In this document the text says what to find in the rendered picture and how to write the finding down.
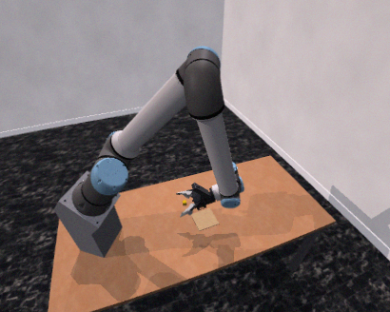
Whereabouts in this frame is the tan mat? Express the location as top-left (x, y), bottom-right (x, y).
top-left (191, 208), bottom-right (219, 231)

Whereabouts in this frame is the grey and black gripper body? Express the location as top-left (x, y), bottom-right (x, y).
top-left (191, 188), bottom-right (216, 210)

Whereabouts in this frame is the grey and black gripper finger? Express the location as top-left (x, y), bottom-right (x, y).
top-left (180, 201), bottom-right (201, 217)
top-left (177, 189), bottom-right (194, 199)

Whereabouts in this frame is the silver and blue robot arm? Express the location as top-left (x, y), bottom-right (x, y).
top-left (72, 46), bottom-right (244, 217)

